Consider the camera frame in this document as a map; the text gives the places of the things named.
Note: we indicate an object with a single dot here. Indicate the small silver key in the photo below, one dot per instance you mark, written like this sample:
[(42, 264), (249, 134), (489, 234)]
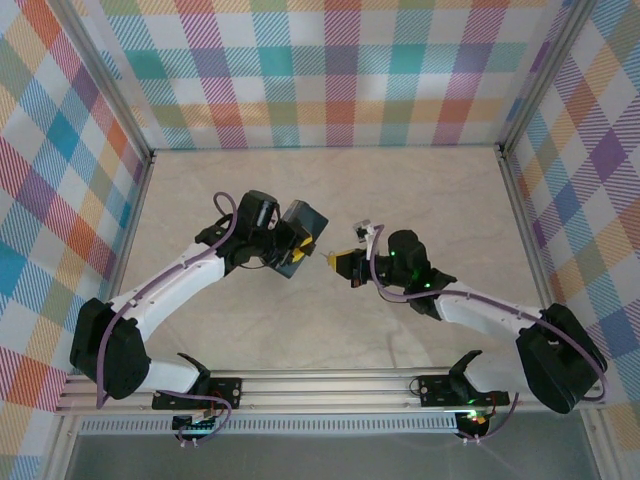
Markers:
[(330, 258)]

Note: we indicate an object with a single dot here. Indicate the blue starry night tin box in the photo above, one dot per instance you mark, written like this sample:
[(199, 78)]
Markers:
[(312, 220)]

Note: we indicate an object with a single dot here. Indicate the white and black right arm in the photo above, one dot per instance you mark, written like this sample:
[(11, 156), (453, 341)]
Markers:
[(475, 312)]

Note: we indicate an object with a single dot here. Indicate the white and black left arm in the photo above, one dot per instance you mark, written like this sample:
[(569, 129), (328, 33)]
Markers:
[(165, 280)]

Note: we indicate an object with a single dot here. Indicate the right control board orange plug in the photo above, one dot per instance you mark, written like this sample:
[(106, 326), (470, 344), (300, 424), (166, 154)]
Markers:
[(477, 421)]

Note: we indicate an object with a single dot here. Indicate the grey metal panel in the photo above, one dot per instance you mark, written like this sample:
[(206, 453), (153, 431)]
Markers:
[(325, 457)]

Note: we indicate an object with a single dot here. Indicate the black left control board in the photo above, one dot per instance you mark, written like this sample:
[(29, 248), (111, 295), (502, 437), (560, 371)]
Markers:
[(192, 425)]

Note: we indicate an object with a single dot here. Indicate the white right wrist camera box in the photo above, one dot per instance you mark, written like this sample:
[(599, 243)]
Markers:
[(362, 229)]

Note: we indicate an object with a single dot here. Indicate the aluminium table edge rail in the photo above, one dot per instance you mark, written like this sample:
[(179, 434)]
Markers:
[(131, 225), (522, 225)]

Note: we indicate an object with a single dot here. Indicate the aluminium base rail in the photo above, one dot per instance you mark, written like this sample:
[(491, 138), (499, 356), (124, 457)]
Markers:
[(325, 392)]

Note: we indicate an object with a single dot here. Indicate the aluminium frame post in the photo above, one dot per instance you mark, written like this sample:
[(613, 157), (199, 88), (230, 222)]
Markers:
[(544, 75), (106, 80)]

